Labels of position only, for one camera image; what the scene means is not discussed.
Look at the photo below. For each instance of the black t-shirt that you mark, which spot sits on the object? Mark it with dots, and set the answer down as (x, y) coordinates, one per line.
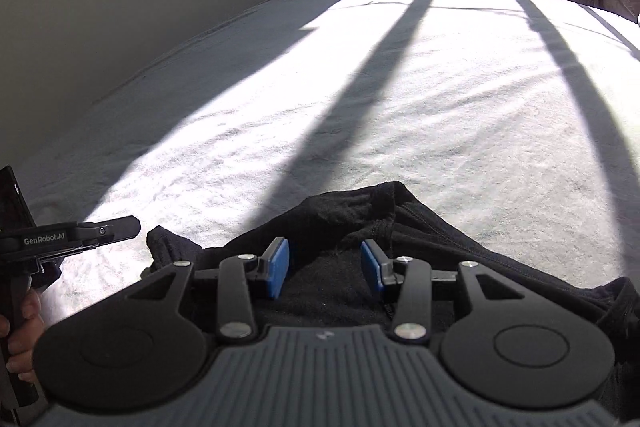
(325, 217)

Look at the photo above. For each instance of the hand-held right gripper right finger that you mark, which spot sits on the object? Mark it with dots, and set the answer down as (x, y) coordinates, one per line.
(371, 267)

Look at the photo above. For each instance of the bed with grey sheet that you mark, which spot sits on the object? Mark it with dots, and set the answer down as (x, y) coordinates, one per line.
(350, 82)

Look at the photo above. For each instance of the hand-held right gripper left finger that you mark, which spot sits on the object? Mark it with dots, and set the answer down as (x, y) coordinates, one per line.
(277, 267)

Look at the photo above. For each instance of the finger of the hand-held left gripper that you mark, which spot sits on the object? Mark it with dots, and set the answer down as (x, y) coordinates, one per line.
(110, 229)

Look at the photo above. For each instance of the person's left hand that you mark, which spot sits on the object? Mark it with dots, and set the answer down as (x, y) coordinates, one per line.
(30, 322)

